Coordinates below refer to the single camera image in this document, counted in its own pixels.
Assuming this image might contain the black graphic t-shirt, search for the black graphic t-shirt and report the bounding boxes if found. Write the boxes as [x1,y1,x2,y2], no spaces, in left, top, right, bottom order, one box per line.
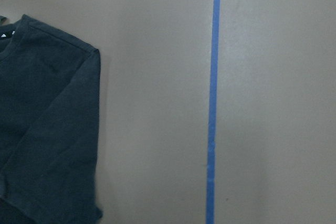
[1,15,102,223]

